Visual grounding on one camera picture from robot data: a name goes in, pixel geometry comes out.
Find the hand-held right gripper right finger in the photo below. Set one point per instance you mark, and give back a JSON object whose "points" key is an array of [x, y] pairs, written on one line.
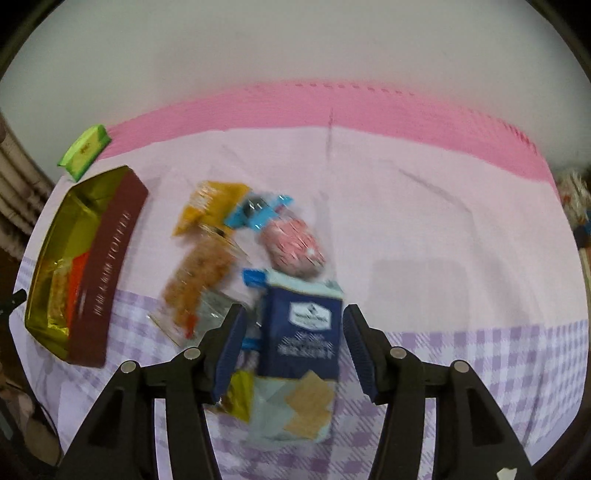
{"points": [[358, 350]]}

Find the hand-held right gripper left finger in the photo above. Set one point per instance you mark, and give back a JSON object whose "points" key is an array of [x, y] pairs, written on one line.
{"points": [[231, 350]]}

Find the yellow chocolate snack packet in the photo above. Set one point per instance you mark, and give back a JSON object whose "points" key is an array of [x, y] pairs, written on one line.
{"points": [[240, 397]]}

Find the navy blue cracker packet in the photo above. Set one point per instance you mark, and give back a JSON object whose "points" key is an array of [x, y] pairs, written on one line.
{"points": [[300, 337]]}

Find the blue and white snack packet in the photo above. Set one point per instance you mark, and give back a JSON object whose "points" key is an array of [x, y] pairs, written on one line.
{"points": [[254, 278]]}

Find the clear packet of orange crackers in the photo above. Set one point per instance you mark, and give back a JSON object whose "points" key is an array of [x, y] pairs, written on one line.
{"points": [[198, 277]]}

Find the pink white striped candy packet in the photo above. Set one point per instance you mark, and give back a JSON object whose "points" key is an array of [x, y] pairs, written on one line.
{"points": [[291, 244]]}

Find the maroon box with gold lining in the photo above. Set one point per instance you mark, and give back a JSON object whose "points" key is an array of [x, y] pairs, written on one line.
{"points": [[115, 258]]}

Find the light blue snack packet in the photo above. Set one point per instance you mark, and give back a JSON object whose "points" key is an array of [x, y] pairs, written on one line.
{"points": [[258, 214]]}

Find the pink purple checkered tablecloth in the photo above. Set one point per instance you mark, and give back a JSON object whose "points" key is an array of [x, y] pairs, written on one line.
{"points": [[438, 230]]}

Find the orange snack packet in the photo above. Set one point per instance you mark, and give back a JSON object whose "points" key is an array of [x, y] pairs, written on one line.
{"points": [[207, 203]]}

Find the pink foam mat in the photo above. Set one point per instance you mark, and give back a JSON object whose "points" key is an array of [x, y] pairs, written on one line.
{"points": [[369, 110]]}

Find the green snack packet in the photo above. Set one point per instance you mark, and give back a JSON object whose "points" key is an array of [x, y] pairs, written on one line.
{"points": [[85, 150]]}

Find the cluttered shelf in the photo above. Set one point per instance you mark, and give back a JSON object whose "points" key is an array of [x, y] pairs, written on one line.
{"points": [[577, 207]]}

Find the beige ribbed object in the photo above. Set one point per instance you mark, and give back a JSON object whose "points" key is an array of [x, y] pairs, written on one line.
{"points": [[18, 184]]}

